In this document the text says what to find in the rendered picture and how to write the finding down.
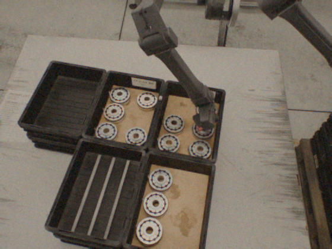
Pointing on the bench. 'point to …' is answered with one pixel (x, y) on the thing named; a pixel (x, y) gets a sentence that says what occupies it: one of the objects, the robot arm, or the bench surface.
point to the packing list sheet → (13, 116)
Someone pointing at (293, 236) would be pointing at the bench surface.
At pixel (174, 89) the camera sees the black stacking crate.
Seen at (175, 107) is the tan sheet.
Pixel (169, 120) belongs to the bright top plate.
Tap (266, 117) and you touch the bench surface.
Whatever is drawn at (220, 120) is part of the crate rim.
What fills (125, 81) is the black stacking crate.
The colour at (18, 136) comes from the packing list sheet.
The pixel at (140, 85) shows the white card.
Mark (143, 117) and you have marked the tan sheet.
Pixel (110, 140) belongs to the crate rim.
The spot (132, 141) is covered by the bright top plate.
